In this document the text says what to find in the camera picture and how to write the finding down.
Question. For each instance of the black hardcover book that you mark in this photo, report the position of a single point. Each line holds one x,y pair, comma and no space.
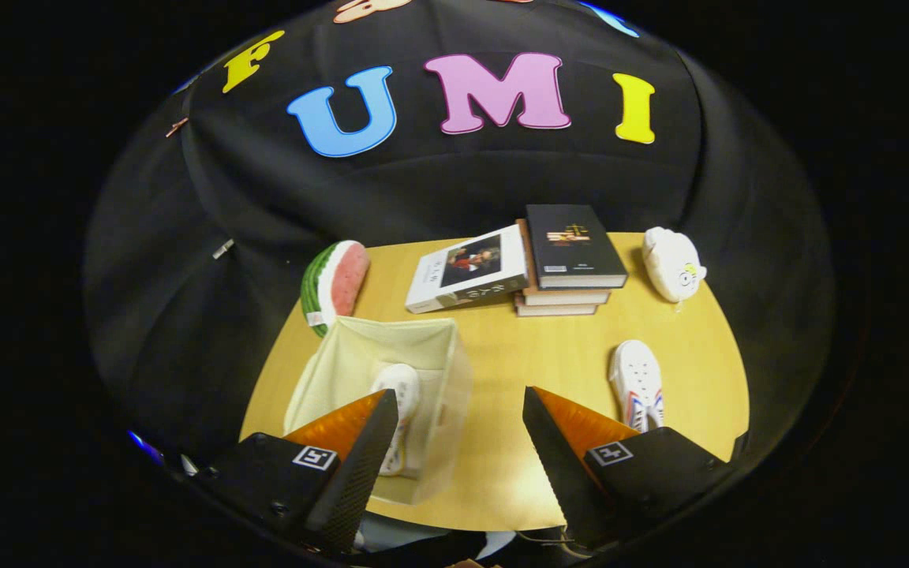
574,244

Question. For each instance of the white book with portrait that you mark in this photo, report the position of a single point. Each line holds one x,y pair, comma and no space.
466,272

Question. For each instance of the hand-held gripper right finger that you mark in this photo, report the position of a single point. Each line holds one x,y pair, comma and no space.
561,473

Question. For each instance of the computer monitor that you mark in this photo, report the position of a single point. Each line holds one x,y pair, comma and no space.
145,448

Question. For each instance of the pink clip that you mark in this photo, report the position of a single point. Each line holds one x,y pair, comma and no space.
177,127

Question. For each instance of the silver clip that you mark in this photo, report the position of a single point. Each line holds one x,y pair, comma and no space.
223,249

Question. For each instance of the beige fabric storage box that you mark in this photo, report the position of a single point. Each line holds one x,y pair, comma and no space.
439,442

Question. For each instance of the watermelon slice plush toy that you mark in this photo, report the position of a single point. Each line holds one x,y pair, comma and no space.
338,284

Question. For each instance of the brown book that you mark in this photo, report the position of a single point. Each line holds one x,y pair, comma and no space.
557,309
565,297

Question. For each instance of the person's clothing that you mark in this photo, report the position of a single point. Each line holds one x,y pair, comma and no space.
423,544

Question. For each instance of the white plush toy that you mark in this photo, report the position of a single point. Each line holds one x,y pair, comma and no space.
671,264

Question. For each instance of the black backdrop cloth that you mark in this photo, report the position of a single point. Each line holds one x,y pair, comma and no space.
186,276

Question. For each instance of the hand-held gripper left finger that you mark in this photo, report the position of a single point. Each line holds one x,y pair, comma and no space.
352,473

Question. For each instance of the white canvas shoe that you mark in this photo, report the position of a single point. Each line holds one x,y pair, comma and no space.
405,386
636,379

